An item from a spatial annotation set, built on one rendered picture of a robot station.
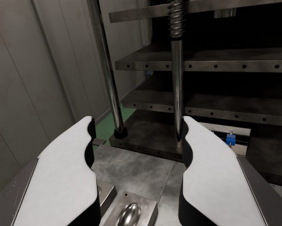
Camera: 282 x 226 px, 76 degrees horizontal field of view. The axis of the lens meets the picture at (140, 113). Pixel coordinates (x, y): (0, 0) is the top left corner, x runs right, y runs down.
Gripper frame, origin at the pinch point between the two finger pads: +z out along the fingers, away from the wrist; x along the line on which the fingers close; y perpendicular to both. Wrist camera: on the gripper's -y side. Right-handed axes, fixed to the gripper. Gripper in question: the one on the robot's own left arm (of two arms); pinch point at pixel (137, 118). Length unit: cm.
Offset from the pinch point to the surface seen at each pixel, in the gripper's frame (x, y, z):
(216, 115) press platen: 42, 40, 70
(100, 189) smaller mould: -16, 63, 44
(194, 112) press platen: 32, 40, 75
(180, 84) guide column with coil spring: 22, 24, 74
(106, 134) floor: -42, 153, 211
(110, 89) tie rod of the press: -15, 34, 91
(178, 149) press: 26, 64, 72
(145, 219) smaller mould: 4, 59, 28
